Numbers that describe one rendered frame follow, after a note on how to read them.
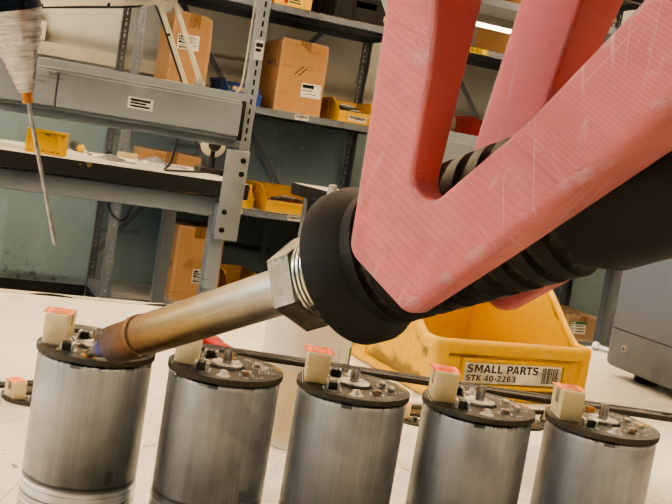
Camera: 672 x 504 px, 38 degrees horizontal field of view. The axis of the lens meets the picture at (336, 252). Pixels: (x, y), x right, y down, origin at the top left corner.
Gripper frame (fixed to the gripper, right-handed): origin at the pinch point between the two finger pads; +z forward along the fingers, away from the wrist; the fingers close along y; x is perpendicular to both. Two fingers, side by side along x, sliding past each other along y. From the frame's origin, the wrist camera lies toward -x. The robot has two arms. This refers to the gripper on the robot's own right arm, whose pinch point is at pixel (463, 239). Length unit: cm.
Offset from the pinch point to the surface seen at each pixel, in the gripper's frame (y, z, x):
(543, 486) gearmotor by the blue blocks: -7.5, 5.7, 1.0
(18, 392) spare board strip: -8.2, 20.1, -16.5
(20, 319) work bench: -15.8, 26.7, -27.8
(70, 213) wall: -240, 217, -308
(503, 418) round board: -6.1, 4.6, -0.2
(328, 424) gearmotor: -3.5, 6.4, -2.1
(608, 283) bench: -341, 103, -126
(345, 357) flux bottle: -16.3, 13.0, -10.3
